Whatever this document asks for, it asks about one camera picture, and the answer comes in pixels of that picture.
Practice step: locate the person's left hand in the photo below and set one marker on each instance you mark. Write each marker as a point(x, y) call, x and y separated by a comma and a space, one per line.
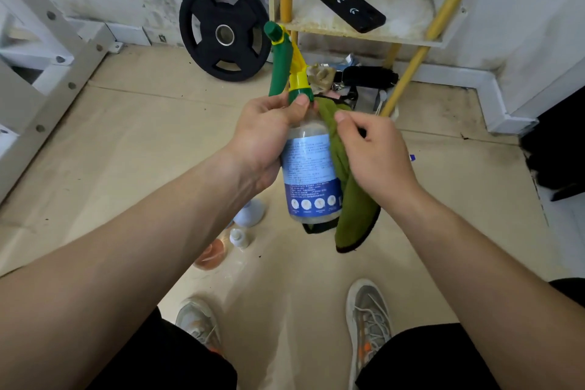
point(260, 138)

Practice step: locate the person's right hand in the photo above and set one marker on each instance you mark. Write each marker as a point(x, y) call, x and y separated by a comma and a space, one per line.
point(379, 161)

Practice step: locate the green microfibre cloth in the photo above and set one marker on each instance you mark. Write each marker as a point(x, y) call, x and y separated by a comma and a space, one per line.
point(356, 211)

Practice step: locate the clear bottle yellow green sprayer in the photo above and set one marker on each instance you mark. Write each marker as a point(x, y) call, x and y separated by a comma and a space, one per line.
point(311, 165)

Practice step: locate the pale blue bottle white sprayer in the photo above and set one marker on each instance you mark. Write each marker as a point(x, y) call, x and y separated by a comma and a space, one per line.
point(250, 213)

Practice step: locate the small white bottle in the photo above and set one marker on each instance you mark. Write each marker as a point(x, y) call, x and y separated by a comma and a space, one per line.
point(239, 239)

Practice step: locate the orange spray bottle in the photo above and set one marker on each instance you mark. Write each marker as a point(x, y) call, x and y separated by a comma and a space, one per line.
point(211, 256)

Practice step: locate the white shelf yellow poles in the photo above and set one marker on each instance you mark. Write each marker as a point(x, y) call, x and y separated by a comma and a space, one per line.
point(402, 15)

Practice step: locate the black phone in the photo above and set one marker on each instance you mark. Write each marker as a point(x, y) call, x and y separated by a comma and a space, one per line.
point(352, 8)

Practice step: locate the person's left forearm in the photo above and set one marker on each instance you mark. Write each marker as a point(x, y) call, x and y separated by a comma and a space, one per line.
point(105, 275)

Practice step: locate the person's right forearm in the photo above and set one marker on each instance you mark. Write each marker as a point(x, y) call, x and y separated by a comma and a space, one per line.
point(493, 289)

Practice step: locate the person's right grey shoe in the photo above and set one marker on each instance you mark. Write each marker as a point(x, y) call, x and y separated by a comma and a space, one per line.
point(368, 321)

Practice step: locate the person's grey shoe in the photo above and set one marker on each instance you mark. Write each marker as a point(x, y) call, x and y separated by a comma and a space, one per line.
point(368, 321)
point(199, 323)

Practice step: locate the person's left grey shoe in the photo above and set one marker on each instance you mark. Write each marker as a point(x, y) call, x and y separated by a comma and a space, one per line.
point(199, 323)

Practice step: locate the white plastic strip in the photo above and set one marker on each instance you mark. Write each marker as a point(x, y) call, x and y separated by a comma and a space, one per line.
point(381, 101)

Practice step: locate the tan fuzzy glove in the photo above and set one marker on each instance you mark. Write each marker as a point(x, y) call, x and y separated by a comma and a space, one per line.
point(321, 76)

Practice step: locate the blue white packet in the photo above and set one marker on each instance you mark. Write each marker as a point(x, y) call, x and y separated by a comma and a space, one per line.
point(346, 62)

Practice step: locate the black weight plate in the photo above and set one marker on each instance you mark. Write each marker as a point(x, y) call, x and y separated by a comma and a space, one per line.
point(201, 33)

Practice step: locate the black shorts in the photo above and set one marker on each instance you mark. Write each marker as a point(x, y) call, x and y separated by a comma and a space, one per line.
point(160, 357)

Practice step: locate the white metal rack frame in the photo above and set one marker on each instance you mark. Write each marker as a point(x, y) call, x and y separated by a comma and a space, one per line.
point(27, 83)

